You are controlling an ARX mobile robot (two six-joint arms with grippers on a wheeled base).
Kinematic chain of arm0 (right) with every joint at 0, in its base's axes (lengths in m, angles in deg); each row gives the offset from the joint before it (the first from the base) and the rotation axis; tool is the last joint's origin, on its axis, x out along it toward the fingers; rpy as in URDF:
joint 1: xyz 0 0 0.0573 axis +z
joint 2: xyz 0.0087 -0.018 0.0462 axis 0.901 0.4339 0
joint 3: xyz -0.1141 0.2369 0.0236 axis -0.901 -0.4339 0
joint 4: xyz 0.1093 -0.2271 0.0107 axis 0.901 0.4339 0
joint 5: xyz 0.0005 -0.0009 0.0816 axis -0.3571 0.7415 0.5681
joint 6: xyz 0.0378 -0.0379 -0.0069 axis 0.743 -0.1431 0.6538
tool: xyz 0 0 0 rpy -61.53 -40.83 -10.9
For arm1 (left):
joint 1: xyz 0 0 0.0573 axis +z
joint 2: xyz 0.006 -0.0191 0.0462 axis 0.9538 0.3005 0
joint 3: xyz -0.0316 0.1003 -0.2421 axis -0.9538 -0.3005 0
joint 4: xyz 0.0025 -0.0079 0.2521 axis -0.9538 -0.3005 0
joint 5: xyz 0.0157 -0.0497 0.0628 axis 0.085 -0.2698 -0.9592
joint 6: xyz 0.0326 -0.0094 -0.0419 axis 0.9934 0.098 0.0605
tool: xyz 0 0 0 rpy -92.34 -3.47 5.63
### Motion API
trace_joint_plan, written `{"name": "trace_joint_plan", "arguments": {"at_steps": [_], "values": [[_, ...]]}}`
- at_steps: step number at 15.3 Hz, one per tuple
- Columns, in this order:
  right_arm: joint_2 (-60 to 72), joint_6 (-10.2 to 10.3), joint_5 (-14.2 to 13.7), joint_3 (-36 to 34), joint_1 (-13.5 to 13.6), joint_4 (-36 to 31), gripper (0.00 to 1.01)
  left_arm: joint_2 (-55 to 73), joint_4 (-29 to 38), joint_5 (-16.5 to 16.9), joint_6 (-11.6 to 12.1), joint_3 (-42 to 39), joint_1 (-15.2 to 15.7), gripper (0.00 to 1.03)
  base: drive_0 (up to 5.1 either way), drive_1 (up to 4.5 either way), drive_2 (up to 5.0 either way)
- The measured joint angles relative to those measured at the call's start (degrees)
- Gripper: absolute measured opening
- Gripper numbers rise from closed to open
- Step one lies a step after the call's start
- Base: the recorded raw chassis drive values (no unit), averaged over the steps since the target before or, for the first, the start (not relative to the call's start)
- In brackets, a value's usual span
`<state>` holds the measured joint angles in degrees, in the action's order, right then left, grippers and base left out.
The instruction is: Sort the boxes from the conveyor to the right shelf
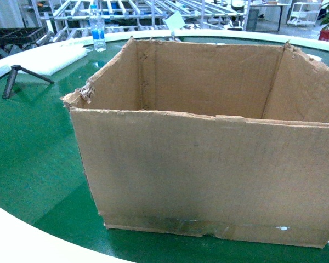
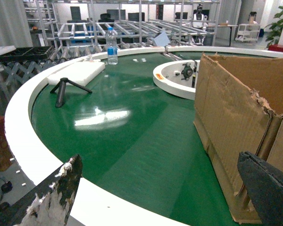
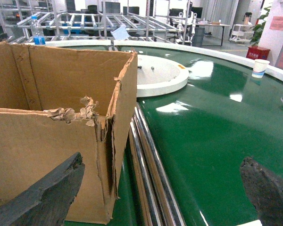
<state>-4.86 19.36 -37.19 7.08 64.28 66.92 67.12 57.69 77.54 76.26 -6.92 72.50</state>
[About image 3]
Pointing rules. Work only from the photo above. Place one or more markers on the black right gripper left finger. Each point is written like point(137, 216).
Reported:
point(46, 202)

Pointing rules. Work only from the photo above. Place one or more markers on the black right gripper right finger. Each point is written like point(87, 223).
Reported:
point(264, 190)

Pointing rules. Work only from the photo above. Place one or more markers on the brown cardboard box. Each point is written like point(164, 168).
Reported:
point(55, 102)

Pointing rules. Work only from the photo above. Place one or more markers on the green round conveyor belt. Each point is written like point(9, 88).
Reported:
point(203, 132)

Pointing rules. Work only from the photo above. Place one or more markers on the chrome conveyor guide rails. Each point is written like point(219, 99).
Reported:
point(158, 203)

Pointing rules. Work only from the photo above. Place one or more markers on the white conveyor outer rim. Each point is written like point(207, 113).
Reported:
point(135, 43)

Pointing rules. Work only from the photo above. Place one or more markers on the white conveyor centre hub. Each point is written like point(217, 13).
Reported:
point(159, 76)

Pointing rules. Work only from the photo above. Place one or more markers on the white paper cup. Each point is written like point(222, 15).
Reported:
point(259, 68)

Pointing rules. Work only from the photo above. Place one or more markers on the red plastic crate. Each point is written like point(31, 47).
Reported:
point(255, 52)

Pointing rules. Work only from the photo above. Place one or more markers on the clear plastic water bottle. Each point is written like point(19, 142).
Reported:
point(37, 31)

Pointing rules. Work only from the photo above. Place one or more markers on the green potted plant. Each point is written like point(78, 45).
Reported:
point(259, 27)

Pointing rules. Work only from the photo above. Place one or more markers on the grey waste bin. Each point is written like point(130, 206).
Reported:
point(198, 37)

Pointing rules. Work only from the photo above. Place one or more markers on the metal roller flow rack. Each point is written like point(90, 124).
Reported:
point(148, 20)

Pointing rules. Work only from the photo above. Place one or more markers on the white office desk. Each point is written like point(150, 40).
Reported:
point(216, 25)

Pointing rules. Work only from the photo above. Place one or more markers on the white wire cart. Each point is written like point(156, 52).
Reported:
point(241, 33)

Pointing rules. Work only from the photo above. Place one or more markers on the pink wall notice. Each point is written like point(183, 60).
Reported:
point(277, 23)

